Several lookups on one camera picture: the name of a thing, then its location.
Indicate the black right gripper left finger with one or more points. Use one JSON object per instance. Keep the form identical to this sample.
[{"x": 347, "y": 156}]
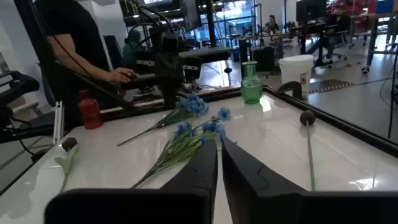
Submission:
[{"x": 199, "y": 174}]

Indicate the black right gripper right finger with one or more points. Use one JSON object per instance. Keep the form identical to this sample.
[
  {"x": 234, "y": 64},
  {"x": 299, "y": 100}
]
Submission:
[{"x": 248, "y": 186}]

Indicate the blue flower bunch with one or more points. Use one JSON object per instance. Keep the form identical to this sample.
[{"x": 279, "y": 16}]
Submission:
[
  {"x": 189, "y": 105},
  {"x": 186, "y": 137}
]

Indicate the red vase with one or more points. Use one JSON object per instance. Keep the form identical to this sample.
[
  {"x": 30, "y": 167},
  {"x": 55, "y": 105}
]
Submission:
[{"x": 90, "y": 112}]

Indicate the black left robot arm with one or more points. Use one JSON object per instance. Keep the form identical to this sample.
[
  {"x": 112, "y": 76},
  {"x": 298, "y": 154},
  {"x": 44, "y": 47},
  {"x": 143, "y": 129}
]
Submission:
[{"x": 169, "y": 93}]

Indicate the green glass vase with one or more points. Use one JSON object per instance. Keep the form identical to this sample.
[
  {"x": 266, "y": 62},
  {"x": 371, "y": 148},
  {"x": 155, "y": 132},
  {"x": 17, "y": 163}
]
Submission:
[{"x": 251, "y": 87}]

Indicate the person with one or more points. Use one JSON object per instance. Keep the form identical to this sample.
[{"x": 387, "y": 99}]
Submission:
[
  {"x": 74, "y": 37},
  {"x": 337, "y": 28},
  {"x": 132, "y": 46},
  {"x": 273, "y": 26}
]

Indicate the person's hand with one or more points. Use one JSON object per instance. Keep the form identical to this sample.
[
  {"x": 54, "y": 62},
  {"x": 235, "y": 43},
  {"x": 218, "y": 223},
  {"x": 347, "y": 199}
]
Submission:
[{"x": 119, "y": 75}]

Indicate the black curved clamp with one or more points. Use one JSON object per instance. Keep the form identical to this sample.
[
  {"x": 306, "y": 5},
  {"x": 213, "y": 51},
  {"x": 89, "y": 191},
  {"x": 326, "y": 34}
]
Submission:
[{"x": 292, "y": 85}]

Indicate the white plastic bucket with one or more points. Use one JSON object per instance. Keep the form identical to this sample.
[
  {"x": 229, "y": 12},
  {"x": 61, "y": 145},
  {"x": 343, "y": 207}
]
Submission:
[{"x": 295, "y": 71}]

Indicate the black equipment stand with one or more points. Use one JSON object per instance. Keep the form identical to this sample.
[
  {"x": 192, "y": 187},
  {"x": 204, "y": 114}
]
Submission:
[{"x": 15, "y": 84}]

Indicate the black monitor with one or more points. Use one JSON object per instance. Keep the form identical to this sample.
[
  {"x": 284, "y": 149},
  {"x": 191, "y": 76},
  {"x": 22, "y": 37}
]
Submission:
[{"x": 311, "y": 9}]

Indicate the office chair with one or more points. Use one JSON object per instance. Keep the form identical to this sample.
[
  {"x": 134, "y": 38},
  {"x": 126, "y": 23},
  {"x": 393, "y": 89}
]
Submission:
[{"x": 340, "y": 46}]

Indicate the wooden desk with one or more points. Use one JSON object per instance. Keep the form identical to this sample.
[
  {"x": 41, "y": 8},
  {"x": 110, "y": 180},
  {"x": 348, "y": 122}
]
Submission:
[{"x": 373, "y": 18}]

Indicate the black table frame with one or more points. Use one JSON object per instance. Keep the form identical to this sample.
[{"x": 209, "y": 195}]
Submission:
[{"x": 342, "y": 125}]

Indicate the aluminium extrusion post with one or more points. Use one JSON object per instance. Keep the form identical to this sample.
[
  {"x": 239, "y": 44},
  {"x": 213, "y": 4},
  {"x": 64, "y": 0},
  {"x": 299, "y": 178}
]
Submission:
[{"x": 58, "y": 121}]

